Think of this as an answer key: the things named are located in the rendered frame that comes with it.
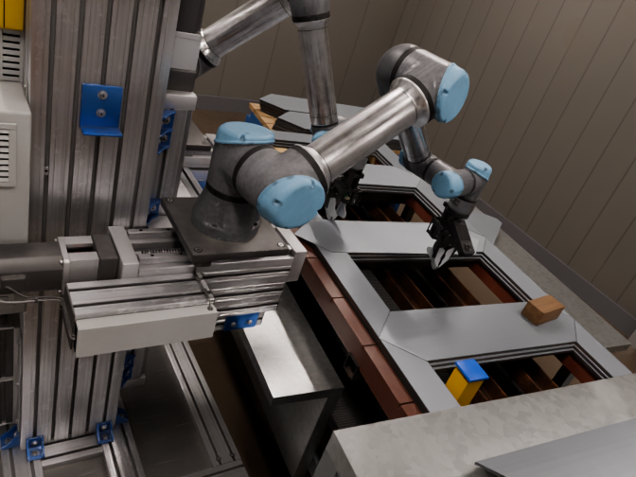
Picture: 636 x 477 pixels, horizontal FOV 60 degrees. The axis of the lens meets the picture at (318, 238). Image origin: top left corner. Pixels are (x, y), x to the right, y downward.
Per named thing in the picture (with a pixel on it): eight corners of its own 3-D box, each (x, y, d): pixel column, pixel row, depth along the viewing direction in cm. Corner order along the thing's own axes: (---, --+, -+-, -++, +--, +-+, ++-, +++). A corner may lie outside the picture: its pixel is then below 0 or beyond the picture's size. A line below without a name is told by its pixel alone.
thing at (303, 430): (197, 227, 253) (211, 159, 236) (304, 477, 160) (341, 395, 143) (187, 227, 252) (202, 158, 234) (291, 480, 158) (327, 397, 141)
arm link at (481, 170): (461, 157, 155) (477, 156, 161) (446, 191, 161) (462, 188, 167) (484, 171, 151) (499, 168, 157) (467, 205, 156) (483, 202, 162)
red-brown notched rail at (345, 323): (228, 140, 229) (231, 127, 226) (450, 490, 113) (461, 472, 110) (219, 139, 227) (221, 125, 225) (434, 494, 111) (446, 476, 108)
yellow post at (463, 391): (439, 416, 142) (470, 364, 133) (450, 432, 138) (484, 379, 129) (424, 420, 140) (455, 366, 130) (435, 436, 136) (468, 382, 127)
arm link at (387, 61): (351, 51, 125) (395, 173, 165) (384, 70, 119) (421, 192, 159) (386, 19, 126) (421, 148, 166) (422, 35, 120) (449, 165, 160)
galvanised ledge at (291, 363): (211, 159, 236) (212, 153, 235) (341, 395, 143) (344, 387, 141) (164, 155, 226) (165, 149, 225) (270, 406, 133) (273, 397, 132)
